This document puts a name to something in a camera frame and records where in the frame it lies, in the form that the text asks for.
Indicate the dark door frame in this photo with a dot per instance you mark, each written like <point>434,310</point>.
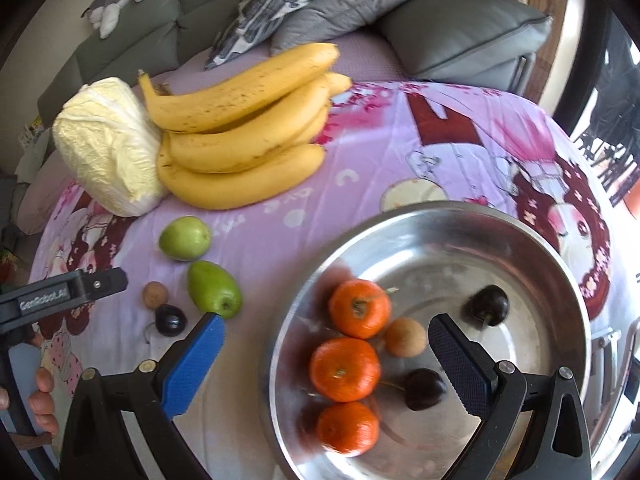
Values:
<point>585,60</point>

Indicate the stainless steel basin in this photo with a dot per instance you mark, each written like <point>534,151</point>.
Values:
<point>450,260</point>

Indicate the napa cabbage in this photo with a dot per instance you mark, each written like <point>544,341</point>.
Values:
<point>105,150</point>

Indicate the white phone stand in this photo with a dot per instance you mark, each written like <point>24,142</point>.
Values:
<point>612,360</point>

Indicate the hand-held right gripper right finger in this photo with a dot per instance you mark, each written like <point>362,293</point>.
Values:
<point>457,365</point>

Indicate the dark cherry with long stem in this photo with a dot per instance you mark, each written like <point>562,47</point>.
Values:
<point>487,302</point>

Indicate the black and white patterned pillow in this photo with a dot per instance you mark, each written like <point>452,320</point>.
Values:
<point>270,5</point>

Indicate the pink cartoon printed blanket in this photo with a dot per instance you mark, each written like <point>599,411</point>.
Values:
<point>380,160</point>

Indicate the person's left hand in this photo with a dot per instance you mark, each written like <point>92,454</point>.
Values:
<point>42,407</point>

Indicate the grey leather sofa cushion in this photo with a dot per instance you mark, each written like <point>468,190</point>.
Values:
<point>465,30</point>

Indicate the brown longan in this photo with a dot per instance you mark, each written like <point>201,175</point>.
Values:
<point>405,337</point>
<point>154,295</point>

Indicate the printed booklet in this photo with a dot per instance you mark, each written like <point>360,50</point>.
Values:
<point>32,132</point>

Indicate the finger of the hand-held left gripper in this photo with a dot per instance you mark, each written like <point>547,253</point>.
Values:
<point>100,285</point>

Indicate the oblong green jujube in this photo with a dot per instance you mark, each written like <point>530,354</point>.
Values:
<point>214,287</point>

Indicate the round green jujube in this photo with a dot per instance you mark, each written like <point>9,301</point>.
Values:
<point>184,237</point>

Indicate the black folding rack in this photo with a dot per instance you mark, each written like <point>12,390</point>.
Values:
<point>615,160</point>

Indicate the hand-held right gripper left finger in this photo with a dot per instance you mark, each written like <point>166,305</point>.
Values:
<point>192,365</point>

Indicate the grey fabric pillow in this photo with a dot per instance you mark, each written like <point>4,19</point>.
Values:
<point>350,5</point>

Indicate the grey sofa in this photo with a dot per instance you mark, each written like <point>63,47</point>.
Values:
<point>150,35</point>

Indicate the orange tangerine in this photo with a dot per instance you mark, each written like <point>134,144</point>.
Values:
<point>359,308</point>
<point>345,369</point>
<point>347,428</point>

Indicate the yellow banana bunch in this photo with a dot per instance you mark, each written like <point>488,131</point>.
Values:
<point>240,150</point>

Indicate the orange flower pot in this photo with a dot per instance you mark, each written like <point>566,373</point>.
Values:
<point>633,206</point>

